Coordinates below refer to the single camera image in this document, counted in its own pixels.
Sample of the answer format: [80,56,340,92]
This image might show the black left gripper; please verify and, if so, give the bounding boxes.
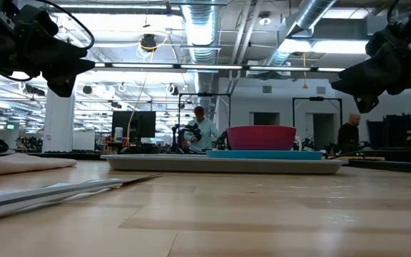
[0,0,96,98]

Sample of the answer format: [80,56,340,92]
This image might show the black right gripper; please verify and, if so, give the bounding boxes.
[331,3,411,114]

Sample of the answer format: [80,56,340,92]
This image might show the beige cloth napkin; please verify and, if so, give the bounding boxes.
[0,153,78,178]

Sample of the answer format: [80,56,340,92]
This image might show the pink bowl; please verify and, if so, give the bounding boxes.
[225,125,298,151]

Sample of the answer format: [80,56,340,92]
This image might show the blue plate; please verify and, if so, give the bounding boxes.
[205,149,325,161]

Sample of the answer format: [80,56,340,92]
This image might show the grey plastic tray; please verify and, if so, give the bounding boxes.
[100,153,350,176]

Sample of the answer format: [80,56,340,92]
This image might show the person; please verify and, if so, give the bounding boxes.
[183,106,221,153]
[337,113,362,153]

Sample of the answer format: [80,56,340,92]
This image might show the black storage crates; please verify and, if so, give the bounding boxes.
[365,114,411,150]

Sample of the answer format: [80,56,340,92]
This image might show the black computer monitor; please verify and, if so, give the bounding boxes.
[111,110,157,144]

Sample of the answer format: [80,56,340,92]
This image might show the overhead light bar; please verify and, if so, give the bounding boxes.
[93,61,346,74]

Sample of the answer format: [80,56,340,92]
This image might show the black background rig frame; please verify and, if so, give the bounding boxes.
[177,92,233,153]
[292,96,344,146]

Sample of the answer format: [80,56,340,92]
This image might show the black left wrist camera cable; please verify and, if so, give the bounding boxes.
[36,0,96,51]

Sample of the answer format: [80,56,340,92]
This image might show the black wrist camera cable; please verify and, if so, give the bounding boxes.
[386,0,408,23]
[36,0,96,51]

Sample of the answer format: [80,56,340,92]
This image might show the yellow hanging cord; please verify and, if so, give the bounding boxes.
[300,52,309,90]

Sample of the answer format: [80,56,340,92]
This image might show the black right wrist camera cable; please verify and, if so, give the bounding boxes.
[386,0,408,23]

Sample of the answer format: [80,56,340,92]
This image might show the hanging cable reel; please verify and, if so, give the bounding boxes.
[139,33,158,53]

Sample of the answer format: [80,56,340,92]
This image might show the silver ventilation duct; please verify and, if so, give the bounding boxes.
[179,0,221,121]
[262,0,338,69]

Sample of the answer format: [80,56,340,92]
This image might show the teal handled knife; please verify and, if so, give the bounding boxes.
[0,173,165,223]

